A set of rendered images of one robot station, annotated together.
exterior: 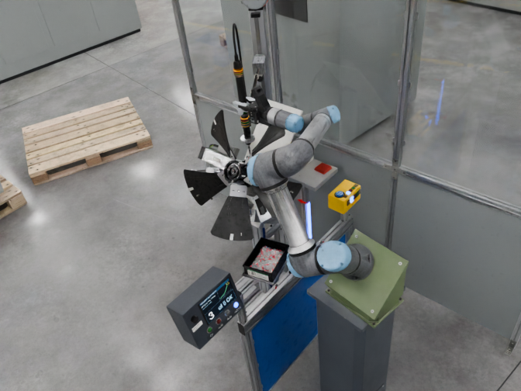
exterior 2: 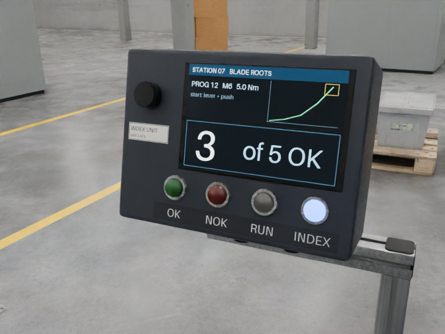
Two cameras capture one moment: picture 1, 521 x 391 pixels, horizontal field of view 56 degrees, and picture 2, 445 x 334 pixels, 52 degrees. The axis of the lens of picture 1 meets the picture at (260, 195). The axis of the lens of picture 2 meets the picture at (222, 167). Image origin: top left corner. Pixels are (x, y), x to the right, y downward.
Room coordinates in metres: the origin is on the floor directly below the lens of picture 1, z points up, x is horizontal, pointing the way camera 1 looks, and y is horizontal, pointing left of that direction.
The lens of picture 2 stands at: (1.04, -0.17, 1.31)
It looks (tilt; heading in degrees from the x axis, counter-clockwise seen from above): 21 degrees down; 68
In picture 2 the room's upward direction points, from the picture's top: 1 degrees counter-clockwise
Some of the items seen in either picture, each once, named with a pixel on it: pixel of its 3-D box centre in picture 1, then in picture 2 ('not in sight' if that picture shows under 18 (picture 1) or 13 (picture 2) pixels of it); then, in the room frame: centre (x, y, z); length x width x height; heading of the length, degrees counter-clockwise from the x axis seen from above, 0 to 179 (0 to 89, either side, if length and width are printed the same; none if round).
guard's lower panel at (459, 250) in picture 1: (334, 202); not in sight; (2.49, -0.50, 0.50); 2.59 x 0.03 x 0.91; 44
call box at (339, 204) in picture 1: (344, 197); not in sight; (1.94, -0.44, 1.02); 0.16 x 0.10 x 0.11; 134
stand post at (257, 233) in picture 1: (260, 253); not in sight; (2.16, 0.04, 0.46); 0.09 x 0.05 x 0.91; 44
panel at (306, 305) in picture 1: (304, 313); not in sight; (1.66, -0.15, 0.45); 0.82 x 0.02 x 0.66; 134
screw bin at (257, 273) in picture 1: (267, 259); not in sight; (1.74, 0.01, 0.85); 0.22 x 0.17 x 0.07; 149
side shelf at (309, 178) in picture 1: (303, 170); not in sight; (2.46, -0.29, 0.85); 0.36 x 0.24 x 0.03; 44
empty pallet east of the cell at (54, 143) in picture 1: (85, 137); not in sight; (4.56, 1.77, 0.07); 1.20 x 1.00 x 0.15; 110
